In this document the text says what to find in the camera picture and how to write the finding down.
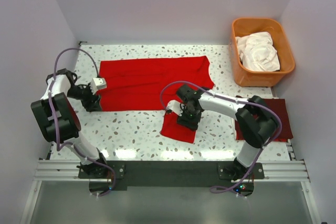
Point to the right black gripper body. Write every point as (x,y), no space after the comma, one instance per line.
(190,118)

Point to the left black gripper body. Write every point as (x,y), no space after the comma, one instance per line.
(85,96)

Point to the bright red t shirt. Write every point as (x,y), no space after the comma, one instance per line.
(149,84)

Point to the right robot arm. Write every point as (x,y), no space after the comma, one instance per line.
(207,100)

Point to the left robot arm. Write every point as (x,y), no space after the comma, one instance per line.
(59,123)

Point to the white folded t shirt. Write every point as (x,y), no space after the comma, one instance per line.
(234,129)

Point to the orange plastic basket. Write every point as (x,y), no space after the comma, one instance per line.
(246,78)

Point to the dark red folded t shirt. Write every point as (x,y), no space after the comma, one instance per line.
(281,119)

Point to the white crumpled t shirt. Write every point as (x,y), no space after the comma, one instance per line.
(257,52)

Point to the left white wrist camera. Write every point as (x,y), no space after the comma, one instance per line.
(97,84)

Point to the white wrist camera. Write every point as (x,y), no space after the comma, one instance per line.
(175,107)
(97,84)

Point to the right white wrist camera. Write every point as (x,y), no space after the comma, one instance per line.
(175,107)

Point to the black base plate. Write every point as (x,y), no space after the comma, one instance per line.
(121,175)

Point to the aluminium rail frame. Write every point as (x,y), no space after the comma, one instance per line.
(278,159)

